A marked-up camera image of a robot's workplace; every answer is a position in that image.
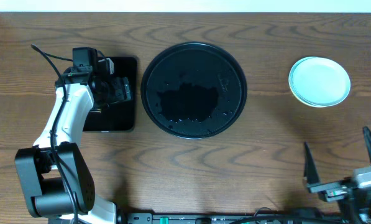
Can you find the black round tray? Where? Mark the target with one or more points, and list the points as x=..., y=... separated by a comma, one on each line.
x=193, y=90

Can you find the black rectangular tray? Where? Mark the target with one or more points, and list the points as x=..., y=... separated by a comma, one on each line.
x=118, y=117

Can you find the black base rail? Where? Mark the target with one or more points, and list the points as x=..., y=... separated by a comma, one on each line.
x=148, y=218

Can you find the light blue plate top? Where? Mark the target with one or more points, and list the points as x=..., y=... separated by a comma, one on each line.
x=321, y=80

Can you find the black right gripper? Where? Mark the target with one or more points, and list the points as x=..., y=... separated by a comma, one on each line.
x=335, y=190

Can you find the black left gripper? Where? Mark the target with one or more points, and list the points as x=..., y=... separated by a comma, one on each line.
x=124, y=89

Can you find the light blue plate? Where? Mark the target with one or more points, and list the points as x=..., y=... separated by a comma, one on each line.
x=321, y=80
x=290, y=81

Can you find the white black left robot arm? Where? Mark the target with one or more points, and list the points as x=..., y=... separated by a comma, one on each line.
x=55, y=180

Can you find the yellow plate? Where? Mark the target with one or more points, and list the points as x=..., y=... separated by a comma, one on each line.
x=307, y=103

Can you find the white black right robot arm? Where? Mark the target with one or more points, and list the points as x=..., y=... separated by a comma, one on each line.
x=355, y=211

